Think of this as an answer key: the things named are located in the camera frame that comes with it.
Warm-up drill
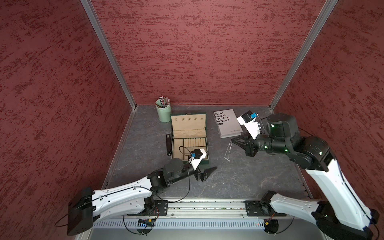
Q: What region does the coloured pencils bundle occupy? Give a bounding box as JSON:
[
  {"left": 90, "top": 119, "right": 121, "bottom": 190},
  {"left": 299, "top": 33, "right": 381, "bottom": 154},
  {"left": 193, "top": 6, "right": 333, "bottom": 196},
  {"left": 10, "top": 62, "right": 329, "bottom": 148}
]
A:
[{"left": 158, "top": 96, "right": 170, "bottom": 108}]

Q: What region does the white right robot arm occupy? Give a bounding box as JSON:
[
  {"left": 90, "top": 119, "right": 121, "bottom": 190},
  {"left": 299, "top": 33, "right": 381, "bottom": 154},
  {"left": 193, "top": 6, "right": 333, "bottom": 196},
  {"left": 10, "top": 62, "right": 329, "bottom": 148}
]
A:
[{"left": 232, "top": 112, "right": 380, "bottom": 240}]

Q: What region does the aluminium corner post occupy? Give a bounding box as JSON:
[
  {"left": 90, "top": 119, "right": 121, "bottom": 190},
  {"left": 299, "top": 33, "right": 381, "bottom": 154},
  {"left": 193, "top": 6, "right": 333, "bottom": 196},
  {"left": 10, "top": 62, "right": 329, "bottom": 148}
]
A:
[
  {"left": 80, "top": 0, "right": 137, "bottom": 110},
  {"left": 269, "top": 0, "right": 338, "bottom": 111}
]

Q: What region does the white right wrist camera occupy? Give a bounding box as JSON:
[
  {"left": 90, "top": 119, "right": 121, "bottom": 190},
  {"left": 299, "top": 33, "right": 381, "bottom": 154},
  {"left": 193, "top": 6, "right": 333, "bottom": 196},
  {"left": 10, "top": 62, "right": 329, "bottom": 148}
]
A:
[{"left": 237, "top": 111, "right": 261, "bottom": 140}]

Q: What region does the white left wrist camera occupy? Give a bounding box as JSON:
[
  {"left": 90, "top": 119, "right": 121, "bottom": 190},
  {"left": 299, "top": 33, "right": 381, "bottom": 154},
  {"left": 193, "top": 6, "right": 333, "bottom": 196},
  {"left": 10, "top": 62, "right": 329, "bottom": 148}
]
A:
[{"left": 189, "top": 149, "right": 207, "bottom": 171}]

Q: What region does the aluminium right corner post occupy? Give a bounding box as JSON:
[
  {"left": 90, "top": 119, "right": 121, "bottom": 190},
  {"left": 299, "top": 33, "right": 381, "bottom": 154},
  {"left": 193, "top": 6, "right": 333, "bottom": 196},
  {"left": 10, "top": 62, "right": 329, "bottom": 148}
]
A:
[{"left": 269, "top": 0, "right": 338, "bottom": 111}]

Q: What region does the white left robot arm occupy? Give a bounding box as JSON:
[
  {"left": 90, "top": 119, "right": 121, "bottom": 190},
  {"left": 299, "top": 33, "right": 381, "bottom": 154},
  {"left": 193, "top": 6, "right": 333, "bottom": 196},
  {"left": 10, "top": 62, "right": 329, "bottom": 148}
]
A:
[{"left": 67, "top": 158, "right": 217, "bottom": 236}]

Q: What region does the aluminium left corner post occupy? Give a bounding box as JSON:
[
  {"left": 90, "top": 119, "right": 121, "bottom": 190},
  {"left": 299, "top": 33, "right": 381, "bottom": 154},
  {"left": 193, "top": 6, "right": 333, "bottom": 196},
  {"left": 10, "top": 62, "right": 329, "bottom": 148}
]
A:
[{"left": 80, "top": 0, "right": 137, "bottom": 110}]

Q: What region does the mint green pencil cup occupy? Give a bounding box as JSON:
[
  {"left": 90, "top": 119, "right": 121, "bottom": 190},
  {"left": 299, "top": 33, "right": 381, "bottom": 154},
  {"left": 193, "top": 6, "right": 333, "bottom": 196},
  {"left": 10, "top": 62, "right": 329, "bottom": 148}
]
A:
[{"left": 155, "top": 99, "right": 172, "bottom": 123}]

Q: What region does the green jewelry box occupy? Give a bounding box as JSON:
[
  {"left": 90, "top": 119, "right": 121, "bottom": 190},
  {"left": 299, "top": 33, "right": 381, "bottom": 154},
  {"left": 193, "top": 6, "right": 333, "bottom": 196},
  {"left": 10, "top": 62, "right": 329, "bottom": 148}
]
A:
[{"left": 171, "top": 113, "right": 208, "bottom": 164}]

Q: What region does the silver pearl jewelry chain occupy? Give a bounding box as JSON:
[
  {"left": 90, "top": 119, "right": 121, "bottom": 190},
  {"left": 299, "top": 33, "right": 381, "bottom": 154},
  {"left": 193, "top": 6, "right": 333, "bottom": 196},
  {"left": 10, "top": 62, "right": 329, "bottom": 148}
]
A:
[{"left": 224, "top": 138, "right": 234, "bottom": 162}]

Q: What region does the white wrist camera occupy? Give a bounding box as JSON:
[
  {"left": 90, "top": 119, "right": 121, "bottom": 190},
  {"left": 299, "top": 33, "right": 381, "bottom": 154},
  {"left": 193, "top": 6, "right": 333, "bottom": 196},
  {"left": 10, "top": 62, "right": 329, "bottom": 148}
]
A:
[
  {"left": 237, "top": 111, "right": 261, "bottom": 140},
  {"left": 189, "top": 149, "right": 207, "bottom": 171}
]

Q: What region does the white book black text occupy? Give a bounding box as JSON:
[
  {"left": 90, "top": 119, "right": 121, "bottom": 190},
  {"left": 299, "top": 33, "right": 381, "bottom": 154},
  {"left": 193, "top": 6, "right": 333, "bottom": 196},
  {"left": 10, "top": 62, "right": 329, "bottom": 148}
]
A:
[{"left": 214, "top": 109, "right": 243, "bottom": 139}]

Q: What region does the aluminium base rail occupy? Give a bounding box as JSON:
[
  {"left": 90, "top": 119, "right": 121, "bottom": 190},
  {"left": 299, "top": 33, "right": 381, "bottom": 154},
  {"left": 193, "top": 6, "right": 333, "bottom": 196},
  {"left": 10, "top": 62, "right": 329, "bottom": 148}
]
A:
[{"left": 75, "top": 199, "right": 327, "bottom": 240}]

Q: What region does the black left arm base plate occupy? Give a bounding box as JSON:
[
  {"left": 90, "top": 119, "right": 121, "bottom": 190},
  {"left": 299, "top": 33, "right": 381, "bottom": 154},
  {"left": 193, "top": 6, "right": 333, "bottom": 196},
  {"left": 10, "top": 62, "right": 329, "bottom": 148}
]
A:
[{"left": 128, "top": 198, "right": 169, "bottom": 217}]

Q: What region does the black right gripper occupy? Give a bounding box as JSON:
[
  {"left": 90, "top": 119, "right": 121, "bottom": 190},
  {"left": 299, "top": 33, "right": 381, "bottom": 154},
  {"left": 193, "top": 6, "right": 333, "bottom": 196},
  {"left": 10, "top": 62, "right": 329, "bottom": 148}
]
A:
[{"left": 231, "top": 128, "right": 290, "bottom": 156}]

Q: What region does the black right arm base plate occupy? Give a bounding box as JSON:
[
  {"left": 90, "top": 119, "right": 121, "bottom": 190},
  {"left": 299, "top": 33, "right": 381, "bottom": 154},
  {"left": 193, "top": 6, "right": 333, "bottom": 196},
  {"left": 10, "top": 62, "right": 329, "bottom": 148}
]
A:
[{"left": 244, "top": 201, "right": 287, "bottom": 218}]

